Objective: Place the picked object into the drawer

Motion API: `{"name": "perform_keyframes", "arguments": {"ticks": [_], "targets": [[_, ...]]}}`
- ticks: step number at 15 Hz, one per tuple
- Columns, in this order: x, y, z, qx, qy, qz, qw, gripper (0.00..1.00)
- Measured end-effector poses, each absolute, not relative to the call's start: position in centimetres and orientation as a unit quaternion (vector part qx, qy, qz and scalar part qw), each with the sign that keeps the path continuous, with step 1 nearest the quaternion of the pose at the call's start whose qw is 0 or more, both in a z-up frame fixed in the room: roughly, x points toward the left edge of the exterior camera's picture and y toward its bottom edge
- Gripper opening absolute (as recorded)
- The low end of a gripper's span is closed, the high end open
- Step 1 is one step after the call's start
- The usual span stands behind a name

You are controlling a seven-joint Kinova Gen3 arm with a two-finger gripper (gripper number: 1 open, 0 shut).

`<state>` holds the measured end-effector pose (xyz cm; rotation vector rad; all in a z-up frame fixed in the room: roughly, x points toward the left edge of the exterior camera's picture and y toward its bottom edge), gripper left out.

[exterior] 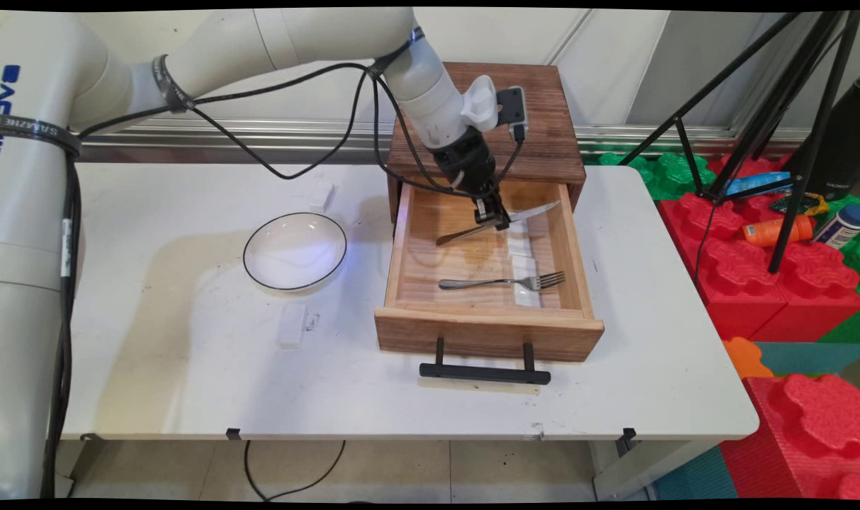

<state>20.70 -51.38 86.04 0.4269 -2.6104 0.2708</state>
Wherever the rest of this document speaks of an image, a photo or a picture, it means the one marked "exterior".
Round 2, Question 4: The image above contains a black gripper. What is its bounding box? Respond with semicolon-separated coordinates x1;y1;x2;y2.
431;128;511;232

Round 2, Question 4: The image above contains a silver table knife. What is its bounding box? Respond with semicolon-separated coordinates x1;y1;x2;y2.
436;200;562;247

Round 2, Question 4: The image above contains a silver fork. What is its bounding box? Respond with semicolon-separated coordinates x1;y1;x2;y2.
439;272;567;292

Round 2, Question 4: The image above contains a light wooden drawer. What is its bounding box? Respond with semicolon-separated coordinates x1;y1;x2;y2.
375;176;606;363

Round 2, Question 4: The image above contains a dark wooden drawer cabinet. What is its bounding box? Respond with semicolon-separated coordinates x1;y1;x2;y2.
387;61;588;222

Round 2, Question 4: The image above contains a green foam block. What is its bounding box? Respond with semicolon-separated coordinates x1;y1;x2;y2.
599;152;718;201

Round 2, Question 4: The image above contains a white plate with black rim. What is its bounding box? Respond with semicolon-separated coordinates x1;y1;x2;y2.
243;212;348;292

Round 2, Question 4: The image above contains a large red foam block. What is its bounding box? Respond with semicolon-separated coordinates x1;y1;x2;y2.
719;374;860;500
658;193;790;342
749;241;860;344

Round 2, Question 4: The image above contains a blue plastic packet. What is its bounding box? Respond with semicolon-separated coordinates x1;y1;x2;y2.
724;172;792;198

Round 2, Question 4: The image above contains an orange plastic bottle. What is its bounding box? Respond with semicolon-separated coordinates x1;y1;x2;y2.
742;215;815;249

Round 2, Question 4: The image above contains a white table leg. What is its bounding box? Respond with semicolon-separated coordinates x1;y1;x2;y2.
589;439;721;502

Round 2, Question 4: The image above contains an orange foam block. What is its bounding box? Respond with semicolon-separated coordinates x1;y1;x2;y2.
723;337;774;380

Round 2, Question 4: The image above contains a black tripod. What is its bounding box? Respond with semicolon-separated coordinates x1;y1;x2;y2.
618;11;860;276

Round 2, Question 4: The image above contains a green yellow snack packet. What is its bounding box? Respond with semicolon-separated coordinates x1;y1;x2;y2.
770;193;829;217

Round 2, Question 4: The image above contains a white bottle with blue cap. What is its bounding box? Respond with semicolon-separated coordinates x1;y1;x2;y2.
813;204;860;251

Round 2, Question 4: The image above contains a black insulated flask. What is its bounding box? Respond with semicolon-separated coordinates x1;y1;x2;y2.
788;76;860;201

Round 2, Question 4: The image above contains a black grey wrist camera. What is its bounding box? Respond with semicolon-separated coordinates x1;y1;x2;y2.
496;86;528;142

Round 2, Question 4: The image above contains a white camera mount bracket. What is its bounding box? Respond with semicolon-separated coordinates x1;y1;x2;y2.
462;74;502;133

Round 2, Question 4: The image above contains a black drawer handle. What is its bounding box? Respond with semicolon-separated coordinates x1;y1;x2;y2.
420;336;553;386

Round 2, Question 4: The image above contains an aluminium wall rail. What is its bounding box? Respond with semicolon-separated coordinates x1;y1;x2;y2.
79;117;813;165

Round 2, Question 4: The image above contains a black floor cable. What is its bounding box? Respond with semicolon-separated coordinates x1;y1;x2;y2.
244;440;346;502

